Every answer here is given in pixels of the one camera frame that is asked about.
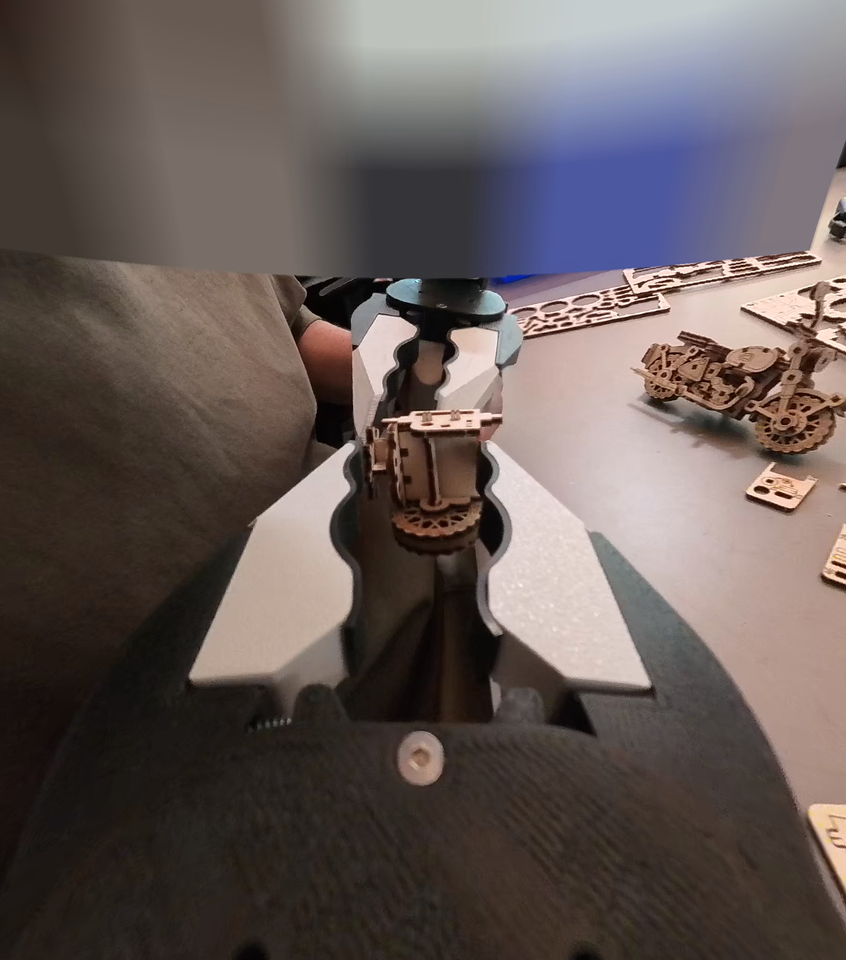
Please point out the grey desk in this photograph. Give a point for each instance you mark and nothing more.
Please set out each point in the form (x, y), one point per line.
(692, 637)

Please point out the small wooden model assembly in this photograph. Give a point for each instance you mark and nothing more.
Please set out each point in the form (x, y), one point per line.
(430, 465)

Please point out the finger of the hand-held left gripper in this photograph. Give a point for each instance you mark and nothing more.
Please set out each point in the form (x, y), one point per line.
(374, 345)
(486, 360)

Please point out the person's left forearm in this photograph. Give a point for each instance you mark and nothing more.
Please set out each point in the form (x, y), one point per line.
(325, 367)

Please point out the person's olive shirt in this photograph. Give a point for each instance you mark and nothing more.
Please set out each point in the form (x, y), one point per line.
(93, 525)

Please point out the small square wooden piece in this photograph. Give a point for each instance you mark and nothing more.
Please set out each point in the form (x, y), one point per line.
(779, 489)

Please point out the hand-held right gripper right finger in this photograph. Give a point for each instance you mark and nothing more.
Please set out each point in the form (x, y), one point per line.
(565, 600)

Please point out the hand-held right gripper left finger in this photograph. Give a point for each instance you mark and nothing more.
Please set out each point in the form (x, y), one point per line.
(273, 600)

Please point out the long wooden cutout sheet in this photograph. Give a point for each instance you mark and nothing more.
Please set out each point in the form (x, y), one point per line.
(722, 271)

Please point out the wooden sheet with round holes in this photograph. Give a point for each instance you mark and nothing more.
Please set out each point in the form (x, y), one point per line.
(588, 315)

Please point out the large wooden cutout sheet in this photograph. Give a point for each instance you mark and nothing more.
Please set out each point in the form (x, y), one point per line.
(775, 311)

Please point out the wooden motorcycle model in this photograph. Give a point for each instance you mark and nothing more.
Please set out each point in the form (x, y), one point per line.
(737, 382)

